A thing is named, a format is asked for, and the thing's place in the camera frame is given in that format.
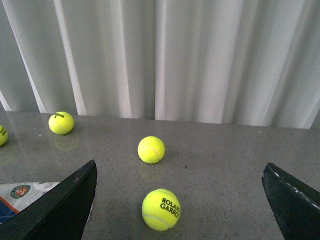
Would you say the Wilson tennis ball can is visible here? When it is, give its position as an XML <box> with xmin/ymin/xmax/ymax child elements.
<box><xmin>0</xmin><ymin>181</ymin><xmax>95</xmax><ymax>225</ymax></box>

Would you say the plain yellow tennis ball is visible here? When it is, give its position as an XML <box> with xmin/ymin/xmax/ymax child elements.
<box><xmin>137</xmin><ymin>136</ymin><xmax>165</xmax><ymax>164</ymax></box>

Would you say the Roland Garros tennis ball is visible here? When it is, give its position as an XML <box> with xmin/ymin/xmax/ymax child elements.
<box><xmin>141</xmin><ymin>188</ymin><xmax>181</xmax><ymax>231</ymax></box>

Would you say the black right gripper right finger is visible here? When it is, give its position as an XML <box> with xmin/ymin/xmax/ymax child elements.
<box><xmin>261</xmin><ymin>162</ymin><xmax>320</xmax><ymax>240</ymax></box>

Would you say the Wilson 3 far tennis ball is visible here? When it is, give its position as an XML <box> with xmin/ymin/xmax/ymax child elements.
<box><xmin>48</xmin><ymin>111</ymin><xmax>74</xmax><ymax>135</ymax></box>

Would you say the yellow tennis ball centre left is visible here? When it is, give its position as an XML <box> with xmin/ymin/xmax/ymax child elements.
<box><xmin>0</xmin><ymin>125</ymin><xmax>8</xmax><ymax>146</ymax></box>

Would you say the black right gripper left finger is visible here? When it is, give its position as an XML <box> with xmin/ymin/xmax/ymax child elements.
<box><xmin>0</xmin><ymin>160</ymin><xmax>98</xmax><ymax>240</ymax></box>

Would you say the white pleated curtain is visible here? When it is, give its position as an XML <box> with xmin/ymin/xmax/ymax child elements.
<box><xmin>0</xmin><ymin>0</ymin><xmax>320</xmax><ymax>129</ymax></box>

